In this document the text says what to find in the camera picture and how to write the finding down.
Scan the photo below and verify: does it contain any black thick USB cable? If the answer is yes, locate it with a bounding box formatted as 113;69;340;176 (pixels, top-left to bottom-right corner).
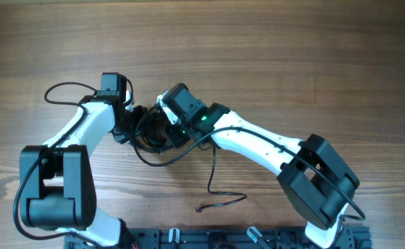
129;105;175;155

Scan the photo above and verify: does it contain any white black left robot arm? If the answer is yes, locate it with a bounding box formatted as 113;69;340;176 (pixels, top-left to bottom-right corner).
12;73;143;248

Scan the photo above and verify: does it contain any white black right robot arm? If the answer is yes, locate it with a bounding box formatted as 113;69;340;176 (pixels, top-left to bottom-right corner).
156;83;360;248

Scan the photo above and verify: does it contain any black left camera cable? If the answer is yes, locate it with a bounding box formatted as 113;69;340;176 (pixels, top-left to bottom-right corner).
12;82;99;241

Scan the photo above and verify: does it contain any black thin USB cable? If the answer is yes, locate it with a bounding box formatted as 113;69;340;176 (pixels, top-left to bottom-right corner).
195;145;248;214

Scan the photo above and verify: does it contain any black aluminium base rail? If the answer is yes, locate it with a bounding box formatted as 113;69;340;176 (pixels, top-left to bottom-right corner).
63;226;372;249

